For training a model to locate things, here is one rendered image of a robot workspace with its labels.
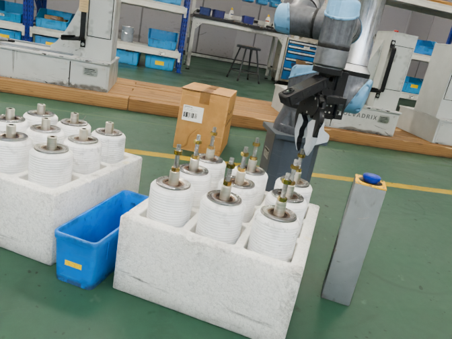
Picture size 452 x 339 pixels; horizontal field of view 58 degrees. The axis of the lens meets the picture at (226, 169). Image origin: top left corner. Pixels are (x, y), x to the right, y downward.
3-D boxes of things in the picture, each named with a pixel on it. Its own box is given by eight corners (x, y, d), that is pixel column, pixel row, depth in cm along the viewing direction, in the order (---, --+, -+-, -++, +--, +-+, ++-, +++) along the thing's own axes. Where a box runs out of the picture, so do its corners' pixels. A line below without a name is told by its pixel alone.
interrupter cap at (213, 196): (207, 204, 83) (208, 202, 82) (205, 190, 90) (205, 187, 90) (244, 209, 84) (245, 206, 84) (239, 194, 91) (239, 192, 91)
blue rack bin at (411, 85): (383, 86, 623) (387, 72, 617) (405, 90, 630) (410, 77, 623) (399, 91, 576) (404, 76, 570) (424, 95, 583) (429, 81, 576)
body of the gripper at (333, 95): (341, 123, 100) (355, 72, 96) (313, 120, 96) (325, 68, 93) (323, 115, 107) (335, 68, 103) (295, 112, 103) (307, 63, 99)
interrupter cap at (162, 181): (167, 193, 84) (167, 190, 84) (148, 179, 90) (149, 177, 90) (197, 190, 89) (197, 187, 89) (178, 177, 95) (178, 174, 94)
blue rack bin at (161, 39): (147, 44, 557) (149, 27, 550) (175, 48, 564) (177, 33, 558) (146, 46, 510) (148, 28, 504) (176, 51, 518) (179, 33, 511)
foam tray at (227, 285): (180, 223, 128) (190, 169, 122) (304, 261, 119) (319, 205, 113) (111, 288, 92) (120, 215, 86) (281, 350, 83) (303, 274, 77)
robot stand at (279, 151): (247, 196, 160) (262, 121, 151) (292, 200, 164) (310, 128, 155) (257, 216, 143) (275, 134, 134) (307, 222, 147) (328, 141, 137)
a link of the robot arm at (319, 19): (325, 10, 110) (316, 5, 100) (368, 17, 106) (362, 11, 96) (317, 41, 112) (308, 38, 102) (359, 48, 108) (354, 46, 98)
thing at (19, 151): (9, 194, 110) (10, 128, 105) (38, 204, 108) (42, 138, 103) (-22, 206, 102) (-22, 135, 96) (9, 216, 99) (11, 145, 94)
